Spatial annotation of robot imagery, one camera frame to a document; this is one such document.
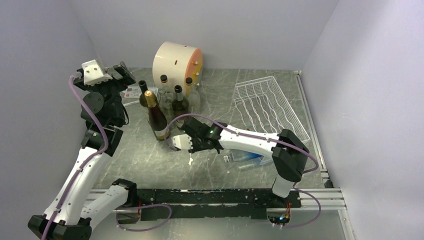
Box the cream cylindrical drum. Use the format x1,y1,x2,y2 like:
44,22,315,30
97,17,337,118
152,41,203,95

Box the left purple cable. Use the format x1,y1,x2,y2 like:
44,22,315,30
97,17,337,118
41,75,110,240

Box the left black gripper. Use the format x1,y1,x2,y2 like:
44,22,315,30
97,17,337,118
75,60,136,123

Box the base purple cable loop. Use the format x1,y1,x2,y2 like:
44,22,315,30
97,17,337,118
115,203,172,233

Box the white wire wine rack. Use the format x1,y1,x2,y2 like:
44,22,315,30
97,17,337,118
232,76,310,144

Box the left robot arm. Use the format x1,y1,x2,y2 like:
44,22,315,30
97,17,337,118
27,59,139,240

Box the dark green wine bottle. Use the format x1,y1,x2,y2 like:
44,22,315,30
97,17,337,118
138,80,148,108

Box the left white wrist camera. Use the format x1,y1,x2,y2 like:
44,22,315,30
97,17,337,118
81,59,112,86

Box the white marker pen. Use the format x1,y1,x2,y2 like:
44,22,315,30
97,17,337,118
123,101,140,107

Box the dark bottle silver cap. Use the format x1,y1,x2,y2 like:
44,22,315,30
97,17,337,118
171,85,190,118

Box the red bottle gold cap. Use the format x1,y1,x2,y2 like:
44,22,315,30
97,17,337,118
144,90,170,141

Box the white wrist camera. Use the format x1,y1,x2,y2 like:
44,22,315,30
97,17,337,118
171,134,193,151
81,59,112,86

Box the clear bottle yellow label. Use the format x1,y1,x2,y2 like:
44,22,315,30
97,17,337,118
158,74,174,99

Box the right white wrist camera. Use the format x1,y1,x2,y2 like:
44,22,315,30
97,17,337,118
171,134,193,151

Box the blue clear bottle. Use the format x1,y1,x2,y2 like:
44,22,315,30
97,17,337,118
223,149,272,165

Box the clear bottle black cap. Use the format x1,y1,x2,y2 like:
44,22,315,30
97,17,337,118
159,90,174,124

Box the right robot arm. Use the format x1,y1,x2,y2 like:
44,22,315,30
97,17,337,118
171,117,310,207

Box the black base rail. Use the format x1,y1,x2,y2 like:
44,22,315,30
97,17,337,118
137,188,302,221

